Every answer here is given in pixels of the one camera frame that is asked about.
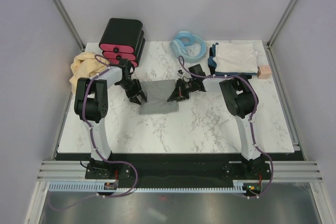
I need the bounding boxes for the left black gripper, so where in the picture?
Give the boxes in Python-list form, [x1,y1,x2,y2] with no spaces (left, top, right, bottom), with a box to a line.
[117,79,146,105]

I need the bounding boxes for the black pink drawer box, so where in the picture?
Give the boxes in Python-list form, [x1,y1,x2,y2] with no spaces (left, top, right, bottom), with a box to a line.
[99,18,145,67]

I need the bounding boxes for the white blue folded t shirt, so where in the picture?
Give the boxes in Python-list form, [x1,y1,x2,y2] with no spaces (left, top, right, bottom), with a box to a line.
[208,41,258,76]

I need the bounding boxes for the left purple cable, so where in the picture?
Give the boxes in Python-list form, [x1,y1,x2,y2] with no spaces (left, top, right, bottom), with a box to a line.
[48,55,140,211]

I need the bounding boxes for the purple cable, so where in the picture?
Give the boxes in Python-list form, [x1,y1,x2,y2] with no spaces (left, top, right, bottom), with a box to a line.
[48,55,140,211]
[178,55,275,200]

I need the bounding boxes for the light blue cable duct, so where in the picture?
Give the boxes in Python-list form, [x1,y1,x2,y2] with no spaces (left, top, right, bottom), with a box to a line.
[48,181,246,194]

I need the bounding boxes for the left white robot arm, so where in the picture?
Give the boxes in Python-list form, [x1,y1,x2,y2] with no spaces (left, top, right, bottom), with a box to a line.
[74,59,147,179]

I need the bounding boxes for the light blue headphones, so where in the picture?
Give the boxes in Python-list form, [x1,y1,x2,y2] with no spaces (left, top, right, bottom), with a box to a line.
[169,30,206,63]

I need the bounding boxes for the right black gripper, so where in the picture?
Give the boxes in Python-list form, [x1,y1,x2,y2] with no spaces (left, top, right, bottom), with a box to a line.
[169,79,196,103]

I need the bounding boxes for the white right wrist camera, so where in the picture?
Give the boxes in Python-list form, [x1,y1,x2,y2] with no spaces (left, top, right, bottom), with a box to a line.
[177,70,184,78]

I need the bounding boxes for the yellow t shirt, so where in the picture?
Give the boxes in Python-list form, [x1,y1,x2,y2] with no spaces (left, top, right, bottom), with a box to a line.
[69,52,110,94]

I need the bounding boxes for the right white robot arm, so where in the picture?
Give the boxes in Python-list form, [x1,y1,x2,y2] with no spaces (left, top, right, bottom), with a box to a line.
[167,64,263,179]

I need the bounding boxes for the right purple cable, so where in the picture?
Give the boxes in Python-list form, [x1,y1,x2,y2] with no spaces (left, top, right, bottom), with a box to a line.
[178,55,275,200]

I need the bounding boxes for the grey t shirt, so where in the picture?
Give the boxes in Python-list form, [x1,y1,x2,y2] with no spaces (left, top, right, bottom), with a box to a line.
[139,80,179,115]

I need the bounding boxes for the pink cube power strip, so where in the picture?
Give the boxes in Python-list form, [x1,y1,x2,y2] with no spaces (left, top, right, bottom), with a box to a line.
[257,65,272,79]

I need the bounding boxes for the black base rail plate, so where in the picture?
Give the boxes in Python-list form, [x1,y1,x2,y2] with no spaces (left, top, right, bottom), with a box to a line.
[56,152,272,189]

